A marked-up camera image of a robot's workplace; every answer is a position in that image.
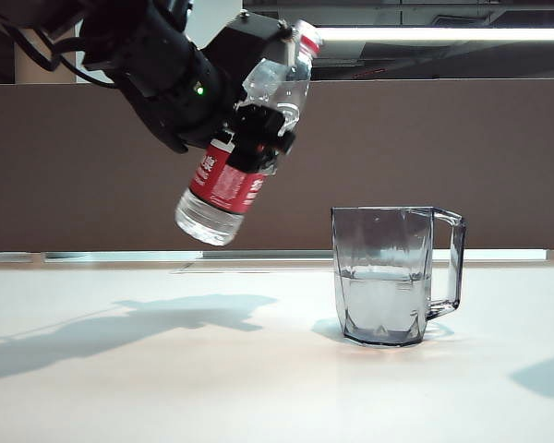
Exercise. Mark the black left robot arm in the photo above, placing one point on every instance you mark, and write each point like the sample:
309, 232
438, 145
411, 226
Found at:
143, 46

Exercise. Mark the tan round column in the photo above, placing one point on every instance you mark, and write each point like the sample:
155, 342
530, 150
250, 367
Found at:
25, 69

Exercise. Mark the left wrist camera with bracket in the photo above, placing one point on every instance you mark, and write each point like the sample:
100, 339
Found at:
249, 46

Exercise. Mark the clear red-label water bottle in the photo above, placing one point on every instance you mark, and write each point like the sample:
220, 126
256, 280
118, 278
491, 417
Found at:
221, 184

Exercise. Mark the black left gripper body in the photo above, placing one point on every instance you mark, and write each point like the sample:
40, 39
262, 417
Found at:
221, 115

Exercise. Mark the white ceiling light strip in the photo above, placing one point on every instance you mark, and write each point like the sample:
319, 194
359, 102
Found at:
443, 34

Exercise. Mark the brown desk partition panel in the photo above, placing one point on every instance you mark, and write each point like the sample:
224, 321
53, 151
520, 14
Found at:
443, 161

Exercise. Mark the grey transparent plastic mug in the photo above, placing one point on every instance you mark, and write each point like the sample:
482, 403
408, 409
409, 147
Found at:
378, 300

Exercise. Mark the tan partition bracket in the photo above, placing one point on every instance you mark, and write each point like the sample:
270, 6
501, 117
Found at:
553, 256
37, 258

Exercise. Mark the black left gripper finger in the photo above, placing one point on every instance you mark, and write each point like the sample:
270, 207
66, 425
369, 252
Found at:
254, 134

